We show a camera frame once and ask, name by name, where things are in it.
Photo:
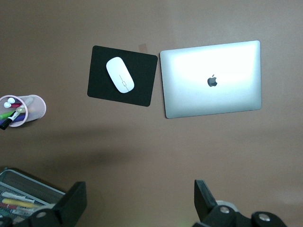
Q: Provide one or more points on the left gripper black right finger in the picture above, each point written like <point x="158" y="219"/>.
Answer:
<point x="203" y="203"/>

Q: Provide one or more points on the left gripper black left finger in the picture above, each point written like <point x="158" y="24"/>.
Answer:
<point x="71" y="203"/>

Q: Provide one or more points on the silver laptop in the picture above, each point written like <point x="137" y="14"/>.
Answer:
<point x="189" y="94"/>

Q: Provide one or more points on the yellow marker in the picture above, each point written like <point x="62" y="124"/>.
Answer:
<point x="19" y="203"/>

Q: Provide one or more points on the white marker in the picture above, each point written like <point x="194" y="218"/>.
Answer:
<point x="16" y="196"/>
<point x="11" y="209"/>

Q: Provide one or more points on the purple marker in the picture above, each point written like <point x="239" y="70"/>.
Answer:
<point x="20" y="116"/>

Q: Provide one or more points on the black capped marker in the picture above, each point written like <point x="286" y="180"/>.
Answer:
<point x="4" y="124"/>

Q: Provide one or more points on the green marker with clear cap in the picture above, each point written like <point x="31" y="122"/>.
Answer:
<point x="6" y="116"/>

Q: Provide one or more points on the pink marker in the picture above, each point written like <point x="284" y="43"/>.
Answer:
<point x="16" y="104"/>

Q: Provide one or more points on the grey mesh desk tray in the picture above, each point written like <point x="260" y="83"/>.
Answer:
<point x="28" y="184"/>

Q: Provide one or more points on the pink mesh pen cup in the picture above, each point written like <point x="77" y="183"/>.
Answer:
<point x="35" y="106"/>

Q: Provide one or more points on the white capped pen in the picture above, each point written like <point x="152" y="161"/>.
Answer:
<point x="6" y="104"/>
<point x="11" y="100"/>

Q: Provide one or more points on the black mouse pad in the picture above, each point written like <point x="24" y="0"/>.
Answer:
<point x="142" y="89"/>

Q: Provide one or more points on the white computer mouse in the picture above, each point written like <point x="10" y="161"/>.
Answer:
<point x="118" y="73"/>

